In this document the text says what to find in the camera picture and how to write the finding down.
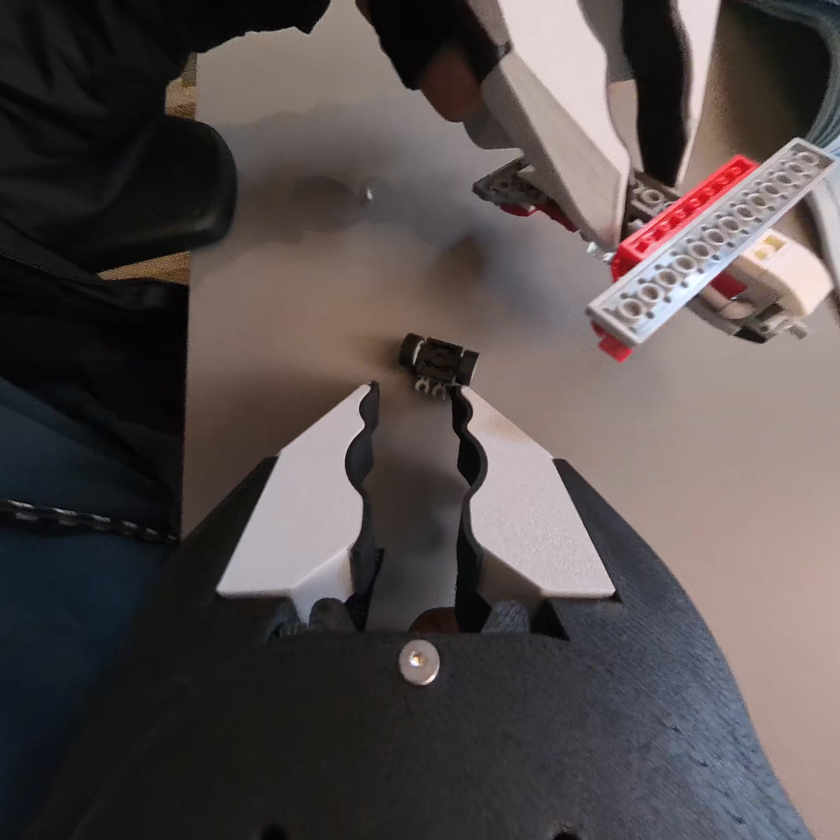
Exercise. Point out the grey red brick plane model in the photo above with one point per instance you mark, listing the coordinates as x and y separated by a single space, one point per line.
689 269

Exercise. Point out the person's blue pants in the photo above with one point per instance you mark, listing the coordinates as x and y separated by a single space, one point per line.
59 656

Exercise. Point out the person's black jacket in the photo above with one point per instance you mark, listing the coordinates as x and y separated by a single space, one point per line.
79 131

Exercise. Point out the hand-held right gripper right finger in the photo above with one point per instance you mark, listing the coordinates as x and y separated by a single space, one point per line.
535 518

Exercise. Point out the black chair armrest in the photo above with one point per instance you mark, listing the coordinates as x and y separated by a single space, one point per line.
177 190

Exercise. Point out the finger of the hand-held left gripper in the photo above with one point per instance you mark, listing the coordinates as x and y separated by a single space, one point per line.
663 79
558 131

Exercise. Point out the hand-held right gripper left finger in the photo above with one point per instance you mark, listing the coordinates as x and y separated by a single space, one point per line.
295 518

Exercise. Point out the small black wheel axle piece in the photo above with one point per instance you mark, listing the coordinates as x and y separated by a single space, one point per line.
438 364

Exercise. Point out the person's left hand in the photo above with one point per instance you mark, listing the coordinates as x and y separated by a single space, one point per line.
426 46

